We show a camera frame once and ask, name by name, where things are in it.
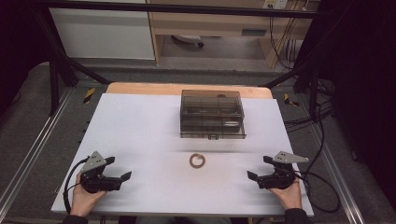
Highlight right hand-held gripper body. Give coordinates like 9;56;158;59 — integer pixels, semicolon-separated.
257;150;310;190

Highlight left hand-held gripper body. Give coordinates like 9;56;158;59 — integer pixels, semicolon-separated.
79;150;122;194

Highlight brown ring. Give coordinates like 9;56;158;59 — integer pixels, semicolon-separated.
189;152;206;170

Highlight dark transparent drawer box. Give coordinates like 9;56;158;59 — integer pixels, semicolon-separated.
179;89;248;140

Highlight person's right hand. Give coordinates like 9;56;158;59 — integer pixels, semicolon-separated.
268;178;304;210

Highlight person's left hand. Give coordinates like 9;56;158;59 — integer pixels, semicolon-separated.
69;172;108;217

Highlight yellow black floor tape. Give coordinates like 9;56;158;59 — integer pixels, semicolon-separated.
283;92;300;107
82;87;96;105

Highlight white cabinet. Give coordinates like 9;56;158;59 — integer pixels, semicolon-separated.
49;7;156;61

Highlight wooden desk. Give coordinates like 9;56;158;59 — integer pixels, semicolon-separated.
146;0;322;68

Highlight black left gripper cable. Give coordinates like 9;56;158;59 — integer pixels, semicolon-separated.
63;156;91;215

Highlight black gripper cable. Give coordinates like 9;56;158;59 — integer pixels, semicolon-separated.
63;156;91;215
292;169;342;215

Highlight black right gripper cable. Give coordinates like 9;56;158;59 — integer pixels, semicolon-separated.
292;169;342;215

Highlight aluminium floor rail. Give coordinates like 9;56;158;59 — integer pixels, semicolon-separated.
306;120;367;224
0;88;76;213

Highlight bundle of black cables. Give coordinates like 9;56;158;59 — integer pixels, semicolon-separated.
283;78;334;133

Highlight white wall socket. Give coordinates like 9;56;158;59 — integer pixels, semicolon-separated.
262;0;290;10

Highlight black metal frame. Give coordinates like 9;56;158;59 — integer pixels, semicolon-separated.
31;0;356;117

